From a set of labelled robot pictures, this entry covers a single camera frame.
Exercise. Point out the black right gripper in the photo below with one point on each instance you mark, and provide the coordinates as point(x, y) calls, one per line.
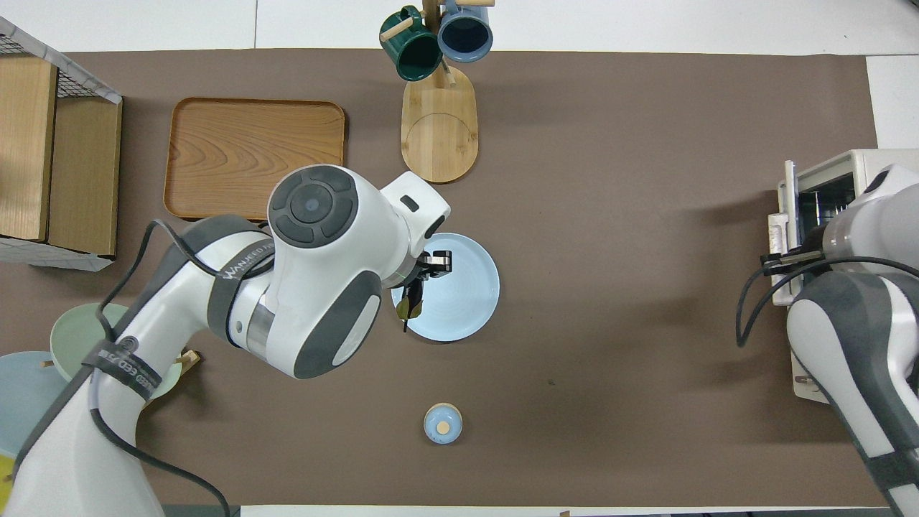
point(800, 257)

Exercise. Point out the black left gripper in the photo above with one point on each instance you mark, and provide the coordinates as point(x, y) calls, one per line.
point(436, 262)

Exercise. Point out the toaster oven glass door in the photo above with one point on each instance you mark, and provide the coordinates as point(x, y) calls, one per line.
point(788, 208)

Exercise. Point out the dark purple eggplant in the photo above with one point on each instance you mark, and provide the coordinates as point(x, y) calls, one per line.
point(409, 305)

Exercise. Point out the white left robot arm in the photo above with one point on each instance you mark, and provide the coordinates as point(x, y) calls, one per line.
point(316, 287)

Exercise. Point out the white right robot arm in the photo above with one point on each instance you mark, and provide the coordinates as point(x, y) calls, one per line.
point(854, 345)

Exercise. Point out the beige toaster oven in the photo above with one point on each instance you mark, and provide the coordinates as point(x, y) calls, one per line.
point(833, 187)

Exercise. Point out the wooden mug tree stand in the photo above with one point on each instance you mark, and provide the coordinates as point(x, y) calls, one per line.
point(439, 136)

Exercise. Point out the small blue white bell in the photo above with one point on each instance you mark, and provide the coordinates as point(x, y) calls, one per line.
point(443, 424)

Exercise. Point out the brown table mat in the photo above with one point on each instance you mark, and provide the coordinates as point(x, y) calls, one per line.
point(610, 287)

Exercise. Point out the dark green mug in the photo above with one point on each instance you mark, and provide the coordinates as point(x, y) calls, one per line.
point(413, 54)

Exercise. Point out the wooden serving tray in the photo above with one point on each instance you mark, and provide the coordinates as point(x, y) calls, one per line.
point(237, 151)

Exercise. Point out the blue mug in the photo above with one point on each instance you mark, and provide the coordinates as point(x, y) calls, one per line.
point(465, 34)

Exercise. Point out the pale green plate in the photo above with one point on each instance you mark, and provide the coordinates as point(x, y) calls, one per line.
point(79, 337)

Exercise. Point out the wooden shelf box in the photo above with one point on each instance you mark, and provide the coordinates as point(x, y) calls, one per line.
point(82, 158)

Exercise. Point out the grey folded cloth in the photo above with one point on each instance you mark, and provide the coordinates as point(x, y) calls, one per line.
point(57, 253)

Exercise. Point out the light blue racked plate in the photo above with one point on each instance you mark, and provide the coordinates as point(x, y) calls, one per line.
point(29, 402)

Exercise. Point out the yellow plate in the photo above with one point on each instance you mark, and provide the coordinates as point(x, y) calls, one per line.
point(4, 481)

